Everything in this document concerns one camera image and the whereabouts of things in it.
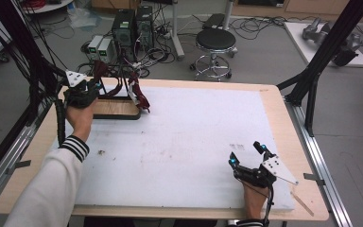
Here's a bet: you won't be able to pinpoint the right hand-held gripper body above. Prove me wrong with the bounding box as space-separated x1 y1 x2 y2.
233 155 300 189

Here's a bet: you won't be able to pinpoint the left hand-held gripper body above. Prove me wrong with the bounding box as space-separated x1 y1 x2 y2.
63 70 99 110

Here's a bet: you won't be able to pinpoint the black rack with wooden base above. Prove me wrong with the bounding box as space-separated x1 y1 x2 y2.
91 61 143 121

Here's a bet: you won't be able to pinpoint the red striped bow tie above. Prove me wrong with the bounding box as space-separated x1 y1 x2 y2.
93 60 151 114

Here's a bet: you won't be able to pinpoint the person's left hand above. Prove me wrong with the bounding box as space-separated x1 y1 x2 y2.
65 97 98 143

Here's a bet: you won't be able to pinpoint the person's right hand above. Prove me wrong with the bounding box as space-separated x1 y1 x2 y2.
242 183 269 221

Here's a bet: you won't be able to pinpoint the white power supply unit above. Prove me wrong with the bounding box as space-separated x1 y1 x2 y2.
97 37 114 64
87 35 104 61

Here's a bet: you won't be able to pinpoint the thin wooden stick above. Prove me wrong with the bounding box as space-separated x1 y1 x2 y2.
290 191 315 218

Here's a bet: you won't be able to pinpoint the white foam mat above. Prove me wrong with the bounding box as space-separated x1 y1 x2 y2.
48 84 296 212

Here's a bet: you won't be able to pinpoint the black computer tower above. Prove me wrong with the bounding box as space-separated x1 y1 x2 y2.
112 9 136 61
135 5 155 51

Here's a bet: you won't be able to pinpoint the clear plastic bag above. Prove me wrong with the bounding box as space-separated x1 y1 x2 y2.
67 6 102 29

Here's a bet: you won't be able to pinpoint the electronic boxes on floor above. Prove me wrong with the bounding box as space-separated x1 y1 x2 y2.
75 3 178 79

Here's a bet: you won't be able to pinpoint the round white table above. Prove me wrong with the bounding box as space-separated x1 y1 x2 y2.
22 0 75 15

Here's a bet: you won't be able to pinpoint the white table leg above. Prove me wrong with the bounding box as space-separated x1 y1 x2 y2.
221 0 235 31
169 0 185 61

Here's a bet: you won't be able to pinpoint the white floor board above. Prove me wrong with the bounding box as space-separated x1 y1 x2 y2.
283 21 363 69

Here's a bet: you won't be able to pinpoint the black round stool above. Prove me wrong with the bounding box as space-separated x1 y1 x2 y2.
189 27 239 81

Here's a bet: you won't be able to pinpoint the flat black box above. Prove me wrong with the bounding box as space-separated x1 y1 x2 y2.
202 12 226 30

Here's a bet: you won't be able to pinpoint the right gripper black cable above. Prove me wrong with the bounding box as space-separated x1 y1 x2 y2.
264 185 276 227

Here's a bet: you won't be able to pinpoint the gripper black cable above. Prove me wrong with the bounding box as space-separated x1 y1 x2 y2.
55 98 68 148
264 185 276 227

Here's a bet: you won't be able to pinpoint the grey metal bracket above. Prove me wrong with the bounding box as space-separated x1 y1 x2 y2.
302 172 326 187
6 160 32 176

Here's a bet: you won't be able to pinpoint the aluminium rail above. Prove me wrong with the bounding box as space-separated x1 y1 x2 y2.
283 97 354 227
0 122 37 216

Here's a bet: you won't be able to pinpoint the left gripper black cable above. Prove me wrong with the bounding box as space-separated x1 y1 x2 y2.
55 98 68 148

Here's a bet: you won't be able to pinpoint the black metal frame stand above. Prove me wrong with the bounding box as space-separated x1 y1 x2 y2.
277 0 363 138
0 0 74 187

